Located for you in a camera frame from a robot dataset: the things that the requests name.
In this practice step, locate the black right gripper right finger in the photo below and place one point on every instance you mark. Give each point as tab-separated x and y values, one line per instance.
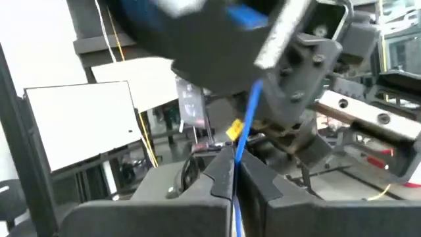
329	220

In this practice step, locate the white rectangular panel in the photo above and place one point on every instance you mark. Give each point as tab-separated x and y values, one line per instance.
82	125
144	82

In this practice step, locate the dark printed sign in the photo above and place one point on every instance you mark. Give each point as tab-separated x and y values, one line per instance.
190	102

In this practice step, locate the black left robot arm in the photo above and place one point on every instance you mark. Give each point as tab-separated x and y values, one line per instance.
358	36

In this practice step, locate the yellow tag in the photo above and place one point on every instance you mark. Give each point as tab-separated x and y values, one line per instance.
235	129

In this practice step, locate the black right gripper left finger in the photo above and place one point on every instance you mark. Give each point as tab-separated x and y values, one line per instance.
148	220

